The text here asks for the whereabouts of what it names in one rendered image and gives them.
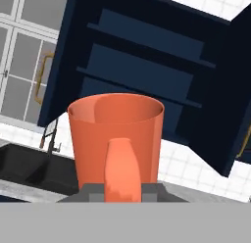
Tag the dark blue wall cabinet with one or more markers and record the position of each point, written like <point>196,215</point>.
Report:
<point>143,67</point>

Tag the dark tap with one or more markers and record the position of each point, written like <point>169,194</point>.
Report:
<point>50,137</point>

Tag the black sink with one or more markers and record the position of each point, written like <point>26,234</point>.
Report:
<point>36,170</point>

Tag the orange mug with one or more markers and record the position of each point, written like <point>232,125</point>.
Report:
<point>114,145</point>

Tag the dark blue cabinet door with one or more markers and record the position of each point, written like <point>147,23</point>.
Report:
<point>225,100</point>
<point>62,57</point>

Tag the white framed window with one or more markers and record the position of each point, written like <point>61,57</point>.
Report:
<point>23,54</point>

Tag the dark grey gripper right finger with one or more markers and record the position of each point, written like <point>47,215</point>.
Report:
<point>153,192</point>

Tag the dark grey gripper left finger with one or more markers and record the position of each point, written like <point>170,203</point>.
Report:
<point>91,192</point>

